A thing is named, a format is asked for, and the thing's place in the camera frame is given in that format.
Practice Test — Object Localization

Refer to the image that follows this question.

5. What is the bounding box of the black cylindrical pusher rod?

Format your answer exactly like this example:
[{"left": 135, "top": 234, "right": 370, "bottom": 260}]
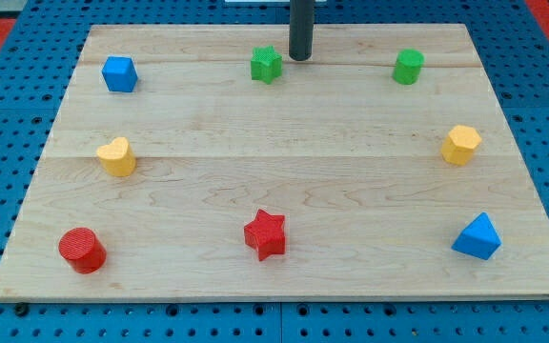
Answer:
[{"left": 289, "top": 0, "right": 315, "bottom": 61}]

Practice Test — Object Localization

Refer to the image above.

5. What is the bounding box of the green star block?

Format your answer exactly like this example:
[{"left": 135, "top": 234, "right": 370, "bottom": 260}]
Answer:
[{"left": 251, "top": 46, "right": 282, "bottom": 84}]

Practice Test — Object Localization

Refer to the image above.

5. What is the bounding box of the red star block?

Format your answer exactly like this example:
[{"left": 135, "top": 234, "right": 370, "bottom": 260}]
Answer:
[{"left": 243, "top": 209, "right": 286, "bottom": 261}]

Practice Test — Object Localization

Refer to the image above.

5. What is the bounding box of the green cylinder block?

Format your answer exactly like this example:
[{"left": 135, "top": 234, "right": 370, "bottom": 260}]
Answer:
[{"left": 392, "top": 49, "right": 424, "bottom": 85}]

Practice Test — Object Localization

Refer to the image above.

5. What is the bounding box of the wooden board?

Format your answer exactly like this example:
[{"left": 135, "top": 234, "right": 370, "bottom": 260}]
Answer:
[{"left": 0, "top": 24, "right": 549, "bottom": 303}]

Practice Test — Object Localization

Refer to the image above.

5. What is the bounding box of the blue cube block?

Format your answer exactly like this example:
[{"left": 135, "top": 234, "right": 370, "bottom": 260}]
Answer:
[{"left": 101, "top": 56, "right": 138, "bottom": 92}]

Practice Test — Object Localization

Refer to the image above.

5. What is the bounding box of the yellow hexagon block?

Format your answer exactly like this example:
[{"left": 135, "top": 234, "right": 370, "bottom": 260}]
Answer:
[{"left": 440, "top": 125, "right": 482, "bottom": 166}]

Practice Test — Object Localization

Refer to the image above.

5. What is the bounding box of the yellow heart block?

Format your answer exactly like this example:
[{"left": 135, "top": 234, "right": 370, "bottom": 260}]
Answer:
[{"left": 96, "top": 137, "right": 136, "bottom": 177}]

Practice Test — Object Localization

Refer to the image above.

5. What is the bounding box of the blue triangle block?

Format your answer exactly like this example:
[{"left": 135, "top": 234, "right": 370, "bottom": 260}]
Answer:
[{"left": 451, "top": 212, "right": 501, "bottom": 260}]

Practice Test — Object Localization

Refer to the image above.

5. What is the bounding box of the red cylinder block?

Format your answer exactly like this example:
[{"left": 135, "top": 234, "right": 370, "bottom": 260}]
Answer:
[{"left": 58, "top": 227, "right": 107, "bottom": 274}]

